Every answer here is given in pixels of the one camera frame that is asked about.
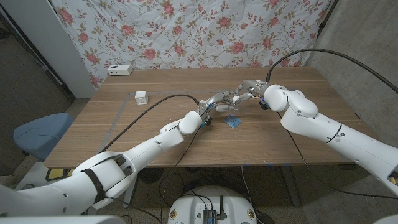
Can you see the white table leg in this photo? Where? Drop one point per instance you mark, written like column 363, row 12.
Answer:
column 129, row 199

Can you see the white power strip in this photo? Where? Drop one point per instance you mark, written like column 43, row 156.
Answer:
column 119, row 70

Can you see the white floor plate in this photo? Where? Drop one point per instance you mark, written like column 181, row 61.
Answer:
column 31, row 174

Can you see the blue padded stool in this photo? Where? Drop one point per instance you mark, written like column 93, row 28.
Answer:
column 40, row 133

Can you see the grey table leg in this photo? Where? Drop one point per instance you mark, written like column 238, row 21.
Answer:
column 290, row 186

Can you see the yellow and black floor marker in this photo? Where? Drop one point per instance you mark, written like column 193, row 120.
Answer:
column 56, row 174

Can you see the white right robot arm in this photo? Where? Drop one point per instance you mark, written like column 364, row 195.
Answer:
column 311, row 121

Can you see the black backdrop pole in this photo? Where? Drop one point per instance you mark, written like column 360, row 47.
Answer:
column 325, row 18

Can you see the white cube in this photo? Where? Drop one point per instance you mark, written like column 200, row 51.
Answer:
column 141, row 97

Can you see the tall white panel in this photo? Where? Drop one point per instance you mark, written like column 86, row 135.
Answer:
column 53, row 40

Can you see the floral backdrop cloth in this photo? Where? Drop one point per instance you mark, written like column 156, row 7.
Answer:
column 186, row 31

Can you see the clear plastic medicine bottle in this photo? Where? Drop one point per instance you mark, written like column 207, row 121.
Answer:
column 232, row 105

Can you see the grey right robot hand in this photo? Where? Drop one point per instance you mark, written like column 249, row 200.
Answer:
column 253, row 88

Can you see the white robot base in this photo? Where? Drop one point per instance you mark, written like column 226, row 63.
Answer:
column 192, row 205

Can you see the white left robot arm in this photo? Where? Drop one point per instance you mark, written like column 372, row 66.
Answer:
column 149, row 149

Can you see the blue sugar packet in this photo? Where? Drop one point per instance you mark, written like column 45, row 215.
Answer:
column 232, row 122

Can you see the black module with antenna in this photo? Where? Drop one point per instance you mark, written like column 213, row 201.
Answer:
column 210, row 216

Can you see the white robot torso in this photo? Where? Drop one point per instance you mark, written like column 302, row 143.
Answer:
column 62, row 220

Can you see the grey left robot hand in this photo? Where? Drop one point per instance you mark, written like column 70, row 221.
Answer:
column 216, row 99

